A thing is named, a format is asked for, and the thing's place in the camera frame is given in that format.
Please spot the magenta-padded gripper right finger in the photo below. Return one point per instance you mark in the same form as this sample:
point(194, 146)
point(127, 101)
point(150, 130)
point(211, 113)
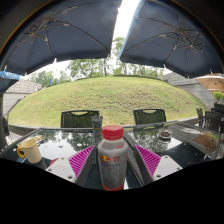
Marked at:
point(150, 161)

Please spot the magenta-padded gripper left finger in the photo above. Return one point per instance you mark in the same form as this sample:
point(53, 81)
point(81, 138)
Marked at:
point(81, 161)

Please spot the red-capped clear drink bottle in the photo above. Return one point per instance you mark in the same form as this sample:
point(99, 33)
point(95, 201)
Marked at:
point(112, 163)

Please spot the flat round red coaster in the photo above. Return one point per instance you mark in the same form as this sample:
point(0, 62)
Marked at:
point(53, 162)

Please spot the small round ashtray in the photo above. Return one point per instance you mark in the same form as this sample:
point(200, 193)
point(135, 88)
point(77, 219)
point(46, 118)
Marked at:
point(165, 135)

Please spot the grey squeeze tube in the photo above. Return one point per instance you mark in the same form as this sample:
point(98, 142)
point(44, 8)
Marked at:
point(96, 128)

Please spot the black mesh patio chair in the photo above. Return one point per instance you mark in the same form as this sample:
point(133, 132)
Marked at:
point(150, 117)
point(80, 120)

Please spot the group of dark patio chairs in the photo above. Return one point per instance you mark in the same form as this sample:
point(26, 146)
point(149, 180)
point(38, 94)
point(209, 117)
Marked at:
point(211, 120)

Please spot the planter with green plants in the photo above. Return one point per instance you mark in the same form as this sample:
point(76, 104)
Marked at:
point(219, 100)

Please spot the tan patio umbrella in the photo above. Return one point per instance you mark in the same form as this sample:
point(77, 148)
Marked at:
point(211, 82)

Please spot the blue umbrella with white print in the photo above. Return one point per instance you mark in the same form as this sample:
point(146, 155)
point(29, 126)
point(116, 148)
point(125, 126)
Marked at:
point(6, 80)

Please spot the dark blue patio umbrella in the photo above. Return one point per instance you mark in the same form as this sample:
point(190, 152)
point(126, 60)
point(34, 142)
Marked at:
point(63, 30)
point(173, 33)

